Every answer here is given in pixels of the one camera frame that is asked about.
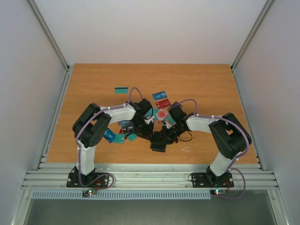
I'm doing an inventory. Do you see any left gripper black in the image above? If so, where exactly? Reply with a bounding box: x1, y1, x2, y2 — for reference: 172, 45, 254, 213
132, 118, 155, 141

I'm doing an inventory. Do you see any black leather card holder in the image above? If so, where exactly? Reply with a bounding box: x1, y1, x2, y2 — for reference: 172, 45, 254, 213
150, 131, 166, 152

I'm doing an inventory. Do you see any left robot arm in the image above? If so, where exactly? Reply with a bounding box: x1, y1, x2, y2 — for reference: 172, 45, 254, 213
72, 99, 154, 187

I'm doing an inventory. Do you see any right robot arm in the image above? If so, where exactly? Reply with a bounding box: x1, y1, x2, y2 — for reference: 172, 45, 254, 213
155, 102, 252, 186

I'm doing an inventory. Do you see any black VIP card centre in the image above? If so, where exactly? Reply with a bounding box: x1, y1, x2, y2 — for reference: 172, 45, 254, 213
121, 123, 135, 135

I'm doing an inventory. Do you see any white red pattern card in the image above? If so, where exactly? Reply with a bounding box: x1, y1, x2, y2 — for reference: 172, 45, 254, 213
156, 109, 169, 123

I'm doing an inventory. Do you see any teal card small lower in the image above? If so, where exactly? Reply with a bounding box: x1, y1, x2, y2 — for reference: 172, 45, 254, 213
113, 134, 125, 143

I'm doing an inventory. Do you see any red VIP card upper right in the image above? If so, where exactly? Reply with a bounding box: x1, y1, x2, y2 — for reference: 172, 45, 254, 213
155, 98, 172, 109

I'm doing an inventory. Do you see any blue card lower left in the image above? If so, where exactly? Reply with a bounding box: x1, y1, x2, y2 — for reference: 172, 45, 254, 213
104, 128, 116, 143

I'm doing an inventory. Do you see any blue card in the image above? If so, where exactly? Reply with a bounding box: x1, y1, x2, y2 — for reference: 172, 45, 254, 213
104, 128, 116, 143
152, 91, 167, 101

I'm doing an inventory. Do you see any blue card top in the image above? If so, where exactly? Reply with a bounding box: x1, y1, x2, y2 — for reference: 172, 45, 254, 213
152, 91, 167, 101

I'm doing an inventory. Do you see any teal card magnetic stripe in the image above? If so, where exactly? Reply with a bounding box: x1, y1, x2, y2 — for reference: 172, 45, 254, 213
114, 87, 128, 94

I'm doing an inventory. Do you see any right circuit board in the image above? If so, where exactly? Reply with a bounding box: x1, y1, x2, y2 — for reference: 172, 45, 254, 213
210, 189, 228, 195

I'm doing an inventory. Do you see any circuit board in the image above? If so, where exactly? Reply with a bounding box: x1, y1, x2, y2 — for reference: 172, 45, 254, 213
210, 189, 228, 195
82, 189, 97, 197

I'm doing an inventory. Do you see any left circuit board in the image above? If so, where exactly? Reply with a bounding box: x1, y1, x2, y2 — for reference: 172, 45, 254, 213
82, 189, 97, 197

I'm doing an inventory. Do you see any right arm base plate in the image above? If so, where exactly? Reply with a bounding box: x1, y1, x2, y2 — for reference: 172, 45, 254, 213
190, 172, 234, 188

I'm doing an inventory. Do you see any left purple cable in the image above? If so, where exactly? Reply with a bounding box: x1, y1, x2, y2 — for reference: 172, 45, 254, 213
75, 87, 144, 189

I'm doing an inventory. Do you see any purple cable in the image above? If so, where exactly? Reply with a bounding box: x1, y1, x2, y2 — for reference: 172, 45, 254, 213
173, 98, 251, 200
75, 87, 144, 189

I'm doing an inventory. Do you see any grey slotted cable duct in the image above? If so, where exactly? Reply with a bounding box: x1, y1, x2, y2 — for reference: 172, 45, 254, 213
31, 190, 211, 200

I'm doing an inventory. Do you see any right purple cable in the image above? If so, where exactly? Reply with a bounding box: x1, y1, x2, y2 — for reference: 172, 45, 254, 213
173, 98, 251, 200

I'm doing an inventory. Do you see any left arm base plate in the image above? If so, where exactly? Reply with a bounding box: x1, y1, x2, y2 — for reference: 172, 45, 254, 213
66, 172, 111, 188

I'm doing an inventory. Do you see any aluminium rail frame front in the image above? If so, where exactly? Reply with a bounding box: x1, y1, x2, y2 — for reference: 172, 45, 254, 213
22, 163, 279, 190

